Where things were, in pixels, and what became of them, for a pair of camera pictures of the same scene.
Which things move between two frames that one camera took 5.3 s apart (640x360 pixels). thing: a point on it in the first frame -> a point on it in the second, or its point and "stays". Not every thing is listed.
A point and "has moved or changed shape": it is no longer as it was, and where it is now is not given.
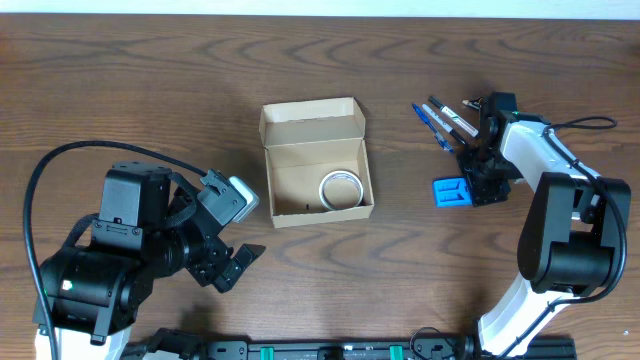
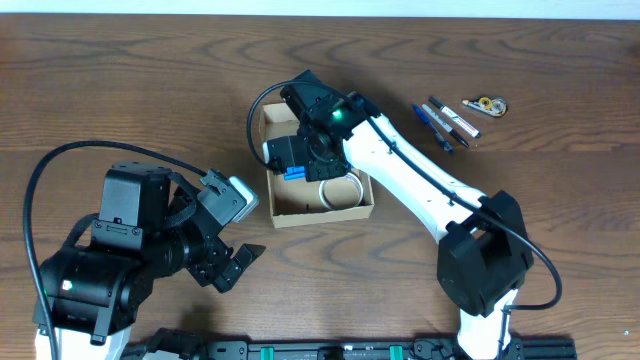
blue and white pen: (441, 122) stays
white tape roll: (340, 190) stays
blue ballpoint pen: (442, 142) stays
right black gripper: (482, 191) -> (317, 172)
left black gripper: (205, 264) stays
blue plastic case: (451, 192) has moved or changed shape
